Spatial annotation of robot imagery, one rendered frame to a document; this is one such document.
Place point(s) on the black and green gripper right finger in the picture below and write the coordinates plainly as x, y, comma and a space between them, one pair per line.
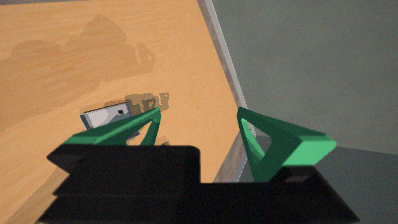
292, 145

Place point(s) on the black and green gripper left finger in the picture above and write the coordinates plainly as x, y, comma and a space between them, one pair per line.
116, 133

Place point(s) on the grey steel junction box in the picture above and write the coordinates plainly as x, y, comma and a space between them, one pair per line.
107, 115

